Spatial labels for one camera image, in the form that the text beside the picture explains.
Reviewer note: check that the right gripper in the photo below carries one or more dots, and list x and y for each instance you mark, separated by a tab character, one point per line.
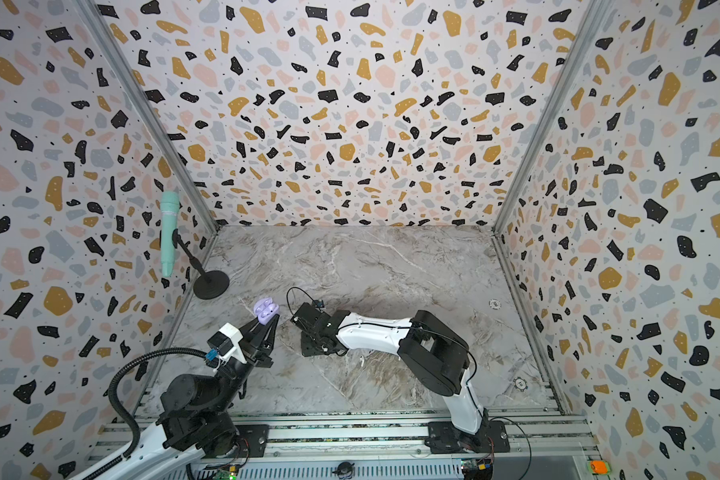
309	327

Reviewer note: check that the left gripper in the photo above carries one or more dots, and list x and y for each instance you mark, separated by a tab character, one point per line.
256	353

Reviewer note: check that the purple earbud charging case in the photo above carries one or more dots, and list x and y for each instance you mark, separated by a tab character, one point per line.
265	310

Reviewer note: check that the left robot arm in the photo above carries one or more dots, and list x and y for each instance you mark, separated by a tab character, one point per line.
195	422

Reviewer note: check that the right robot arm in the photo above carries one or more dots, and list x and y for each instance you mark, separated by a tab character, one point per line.
437	356

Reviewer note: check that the black microphone stand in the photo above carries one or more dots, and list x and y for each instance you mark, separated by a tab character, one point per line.
209	284

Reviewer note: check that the orange button box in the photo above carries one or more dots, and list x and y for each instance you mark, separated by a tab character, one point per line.
599	467

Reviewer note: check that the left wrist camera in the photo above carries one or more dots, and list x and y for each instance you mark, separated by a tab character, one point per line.
225	346

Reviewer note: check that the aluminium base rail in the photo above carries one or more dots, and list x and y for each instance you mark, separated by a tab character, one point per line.
521	444

